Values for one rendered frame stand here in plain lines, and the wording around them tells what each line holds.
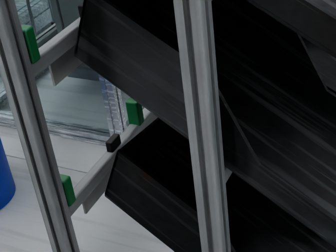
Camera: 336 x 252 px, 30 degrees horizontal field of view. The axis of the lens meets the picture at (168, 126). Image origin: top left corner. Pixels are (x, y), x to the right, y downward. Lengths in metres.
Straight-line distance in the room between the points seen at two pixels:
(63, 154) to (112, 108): 0.18
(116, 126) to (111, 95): 0.08
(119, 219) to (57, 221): 0.69
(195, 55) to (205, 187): 0.12
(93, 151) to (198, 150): 1.04
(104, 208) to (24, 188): 0.21
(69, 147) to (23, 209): 0.23
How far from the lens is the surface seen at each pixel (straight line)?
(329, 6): 0.45
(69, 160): 1.50
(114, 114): 1.44
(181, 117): 0.51
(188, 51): 0.43
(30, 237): 1.32
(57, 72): 0.60
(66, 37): 0.59
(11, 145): 1.61
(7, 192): 1.41
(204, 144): 0.47
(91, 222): 1.31
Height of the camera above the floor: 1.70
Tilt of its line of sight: 33 degrees down
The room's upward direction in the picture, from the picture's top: 8 degrees counter-clockwise
